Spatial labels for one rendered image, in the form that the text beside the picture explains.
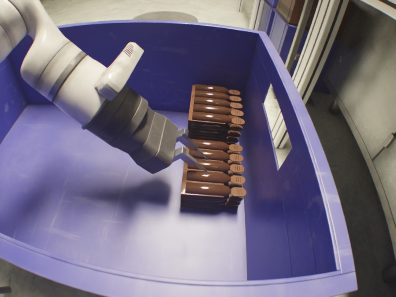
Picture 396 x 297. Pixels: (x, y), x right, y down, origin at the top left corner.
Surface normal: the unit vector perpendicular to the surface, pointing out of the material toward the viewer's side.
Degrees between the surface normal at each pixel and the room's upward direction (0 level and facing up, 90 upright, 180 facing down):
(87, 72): 40
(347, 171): 0
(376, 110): 90
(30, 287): 0
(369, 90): 90
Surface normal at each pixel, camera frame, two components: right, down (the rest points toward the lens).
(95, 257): 0.08, -0.64
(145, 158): -0.26, 0.55
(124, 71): 0.76, -0.37
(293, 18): -0.08, 0.76
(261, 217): -1.00, -0.09
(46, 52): 0.55, 0.03
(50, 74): 0.38, 0.42
